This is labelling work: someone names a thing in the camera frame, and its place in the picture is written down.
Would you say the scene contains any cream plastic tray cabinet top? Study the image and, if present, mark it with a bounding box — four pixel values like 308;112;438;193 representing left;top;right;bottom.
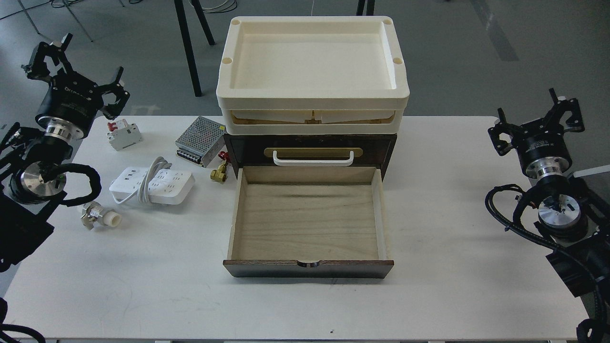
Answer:
216;16;410;135

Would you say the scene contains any black stand legs left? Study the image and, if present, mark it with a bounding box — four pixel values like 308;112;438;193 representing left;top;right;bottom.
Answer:
173;0;216;98

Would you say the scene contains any white drawer handle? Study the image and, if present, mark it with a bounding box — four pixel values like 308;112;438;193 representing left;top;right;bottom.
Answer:
272;151;355;167

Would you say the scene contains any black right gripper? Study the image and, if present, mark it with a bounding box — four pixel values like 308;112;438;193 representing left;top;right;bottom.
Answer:
488;88;585;178

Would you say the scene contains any open wooden drawer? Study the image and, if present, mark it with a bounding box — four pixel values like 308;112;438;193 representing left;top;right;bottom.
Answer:
223;166;394;279

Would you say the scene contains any white red circuit breaker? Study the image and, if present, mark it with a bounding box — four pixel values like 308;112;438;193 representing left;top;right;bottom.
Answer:
107;119;143;151

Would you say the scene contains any metal mesh power supply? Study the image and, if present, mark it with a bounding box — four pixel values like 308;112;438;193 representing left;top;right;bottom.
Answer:
175;116;226;168

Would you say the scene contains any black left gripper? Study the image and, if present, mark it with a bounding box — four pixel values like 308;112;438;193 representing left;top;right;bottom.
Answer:
21;33;130;139

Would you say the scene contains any black stand leg right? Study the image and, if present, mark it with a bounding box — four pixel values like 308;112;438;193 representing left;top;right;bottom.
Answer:
356;0;376;16

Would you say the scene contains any white power strip with cable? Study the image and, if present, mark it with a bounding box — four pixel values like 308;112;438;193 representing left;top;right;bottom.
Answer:
109;157;195;205

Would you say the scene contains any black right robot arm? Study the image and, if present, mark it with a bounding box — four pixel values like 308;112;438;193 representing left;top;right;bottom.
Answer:
484;89;610;343

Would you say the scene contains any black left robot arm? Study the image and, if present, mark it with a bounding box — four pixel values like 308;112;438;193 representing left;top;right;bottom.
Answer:
0;33;130;272

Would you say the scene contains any white metal pipe fitting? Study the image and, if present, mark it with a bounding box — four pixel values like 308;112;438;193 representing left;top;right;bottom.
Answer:
78;201;122;230

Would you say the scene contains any brass valve red handle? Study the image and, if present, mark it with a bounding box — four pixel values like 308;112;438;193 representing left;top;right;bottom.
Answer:
210;151;231;184

